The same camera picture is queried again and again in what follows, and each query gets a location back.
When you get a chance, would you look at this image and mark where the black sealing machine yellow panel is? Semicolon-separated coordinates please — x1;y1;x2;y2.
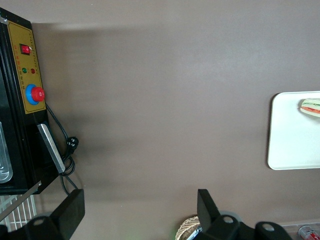
0;7;61;196

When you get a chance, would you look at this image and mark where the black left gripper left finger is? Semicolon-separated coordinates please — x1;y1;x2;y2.
24;189;86;240

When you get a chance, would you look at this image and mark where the white wire rack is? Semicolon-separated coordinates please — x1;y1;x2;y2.
0;193;38;233

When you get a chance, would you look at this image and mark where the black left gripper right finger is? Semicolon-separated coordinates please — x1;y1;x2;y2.
192;189;259;240

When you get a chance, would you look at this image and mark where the beige plastic tray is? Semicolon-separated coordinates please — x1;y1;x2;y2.
267;91;320;171

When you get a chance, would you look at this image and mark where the small triangle sandwich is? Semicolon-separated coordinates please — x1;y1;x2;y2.
296;97;320;123

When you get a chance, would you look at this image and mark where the oval wicker basket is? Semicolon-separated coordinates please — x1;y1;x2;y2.
176;214;201;240

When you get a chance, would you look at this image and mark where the red cola bottle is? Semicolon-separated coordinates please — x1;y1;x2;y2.
298;224;320;240

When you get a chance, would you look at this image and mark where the clear acrylic bottle rack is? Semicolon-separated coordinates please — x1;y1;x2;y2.
276;219;320;240

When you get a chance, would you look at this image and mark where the black power cable with plug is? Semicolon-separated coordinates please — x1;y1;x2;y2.
45;103;81;196

